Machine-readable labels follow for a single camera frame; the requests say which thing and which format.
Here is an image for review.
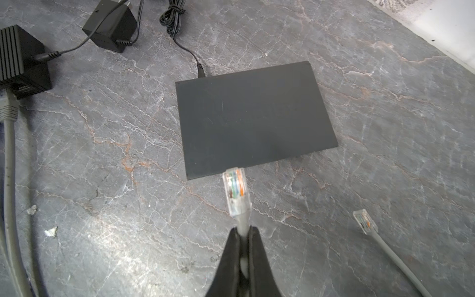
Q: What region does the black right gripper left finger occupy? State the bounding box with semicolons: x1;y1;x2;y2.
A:
205;228;241;297

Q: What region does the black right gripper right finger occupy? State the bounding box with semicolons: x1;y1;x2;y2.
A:
248;226;282;297

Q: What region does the grey ethernet cable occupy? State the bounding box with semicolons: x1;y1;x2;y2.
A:
221;166;433;297
0;88;36;297

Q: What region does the dark grey switch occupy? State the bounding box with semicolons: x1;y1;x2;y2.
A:
176;61;338;180

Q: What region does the small black adapter with cable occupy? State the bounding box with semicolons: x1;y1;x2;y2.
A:
159;0;206;78

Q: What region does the black power adapter with cable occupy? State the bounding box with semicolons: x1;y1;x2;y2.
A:
32;0;145;63

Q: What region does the black ribbed network switch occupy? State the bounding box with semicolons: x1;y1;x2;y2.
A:
1;25;53;100

